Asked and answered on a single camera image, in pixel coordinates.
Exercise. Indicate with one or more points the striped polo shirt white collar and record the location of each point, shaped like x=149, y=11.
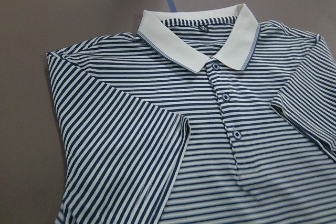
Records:
x=200, y=117

